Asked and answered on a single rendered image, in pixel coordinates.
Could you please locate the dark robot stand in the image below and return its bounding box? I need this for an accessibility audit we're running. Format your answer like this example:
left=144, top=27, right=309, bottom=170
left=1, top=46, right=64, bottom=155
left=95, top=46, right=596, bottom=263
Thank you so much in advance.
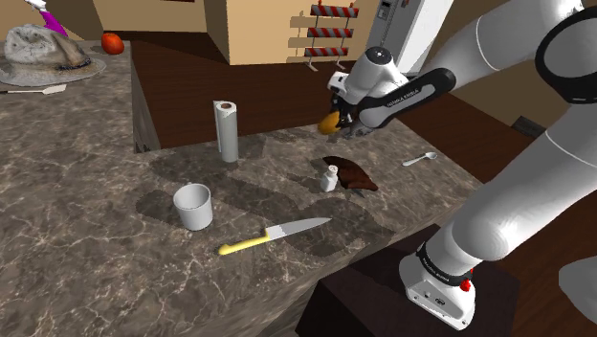
left=295, top=223, right=521, bottom=337

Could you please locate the white mug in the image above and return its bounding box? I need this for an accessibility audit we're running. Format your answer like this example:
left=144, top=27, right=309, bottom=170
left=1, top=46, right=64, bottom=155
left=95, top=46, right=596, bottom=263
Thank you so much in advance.
left=172, top=182, right=214, bottom=233

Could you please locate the dark brown curved object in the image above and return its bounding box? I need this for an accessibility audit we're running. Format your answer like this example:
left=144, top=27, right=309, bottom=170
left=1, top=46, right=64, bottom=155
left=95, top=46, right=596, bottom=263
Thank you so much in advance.
left=321, top=155, right=380, bottom=193

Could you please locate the white paper towel roll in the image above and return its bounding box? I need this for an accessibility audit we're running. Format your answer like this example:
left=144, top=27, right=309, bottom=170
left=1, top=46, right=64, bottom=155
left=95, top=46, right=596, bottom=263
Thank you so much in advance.
left=212, top=100, right=240, bottom=164

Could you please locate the yellow orange fruit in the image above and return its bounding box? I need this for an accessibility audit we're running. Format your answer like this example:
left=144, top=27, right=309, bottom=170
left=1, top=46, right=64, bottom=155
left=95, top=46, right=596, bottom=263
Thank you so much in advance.
left=317, top=112, right=343, bottom=137

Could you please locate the yellow handled kitchen knife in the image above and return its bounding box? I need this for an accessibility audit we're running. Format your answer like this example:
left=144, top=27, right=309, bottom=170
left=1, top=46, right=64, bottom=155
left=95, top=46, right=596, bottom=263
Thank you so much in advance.
left=217, top=216, right=333, bottom=257

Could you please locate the flat white spatula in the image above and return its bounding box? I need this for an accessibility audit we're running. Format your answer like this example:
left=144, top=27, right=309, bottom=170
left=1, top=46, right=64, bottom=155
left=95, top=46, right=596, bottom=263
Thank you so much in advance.
left=0, top=83, right=68, bottom=97

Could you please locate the purple and white object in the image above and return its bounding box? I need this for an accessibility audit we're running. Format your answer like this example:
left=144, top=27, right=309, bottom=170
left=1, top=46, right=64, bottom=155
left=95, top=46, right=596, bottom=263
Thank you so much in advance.
left=25, top=0, right=69, bottom=38

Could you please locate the grey brimmed hat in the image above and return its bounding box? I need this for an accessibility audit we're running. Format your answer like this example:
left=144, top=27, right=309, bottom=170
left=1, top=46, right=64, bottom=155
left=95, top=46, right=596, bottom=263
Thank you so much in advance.
left=0, top=23, right=108, bottom=88

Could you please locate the red white striped barrier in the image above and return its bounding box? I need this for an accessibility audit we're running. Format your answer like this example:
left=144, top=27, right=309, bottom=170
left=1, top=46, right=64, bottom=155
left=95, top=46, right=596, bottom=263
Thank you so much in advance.
left=302, top=0, right=361, bottom=73

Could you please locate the white spoon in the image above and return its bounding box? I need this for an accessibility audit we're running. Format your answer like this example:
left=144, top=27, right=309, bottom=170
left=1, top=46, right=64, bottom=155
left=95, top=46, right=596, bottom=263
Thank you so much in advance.
left=402, top=150, right=439, bottom=168

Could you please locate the red tomato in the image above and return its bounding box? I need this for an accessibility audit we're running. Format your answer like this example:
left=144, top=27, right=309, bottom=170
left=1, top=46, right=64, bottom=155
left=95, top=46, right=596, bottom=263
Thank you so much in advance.
left=100, top=32, right=126, bottom=56

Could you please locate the small white bottle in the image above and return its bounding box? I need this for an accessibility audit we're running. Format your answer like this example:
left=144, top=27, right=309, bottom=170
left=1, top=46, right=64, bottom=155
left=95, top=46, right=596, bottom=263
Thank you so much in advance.
left=320, top=165, right=340, bottom=193

